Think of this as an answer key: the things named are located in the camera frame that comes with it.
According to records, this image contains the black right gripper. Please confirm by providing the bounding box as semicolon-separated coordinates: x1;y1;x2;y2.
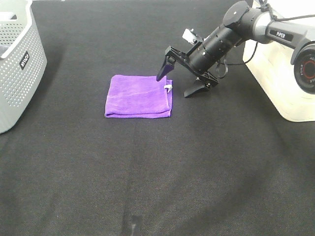
156;25;242;98

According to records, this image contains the purple towel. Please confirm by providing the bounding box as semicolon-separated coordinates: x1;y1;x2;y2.
104;75;173;118

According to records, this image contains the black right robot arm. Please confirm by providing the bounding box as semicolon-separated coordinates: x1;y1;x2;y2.
157;0;315;97

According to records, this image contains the white storage box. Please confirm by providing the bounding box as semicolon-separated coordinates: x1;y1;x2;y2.
242;0;315;123

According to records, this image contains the grey perforated plastic basket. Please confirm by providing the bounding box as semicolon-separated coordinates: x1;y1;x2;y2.
0;0;47;133

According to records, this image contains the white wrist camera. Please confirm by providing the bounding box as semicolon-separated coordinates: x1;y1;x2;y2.
182;29;199;45

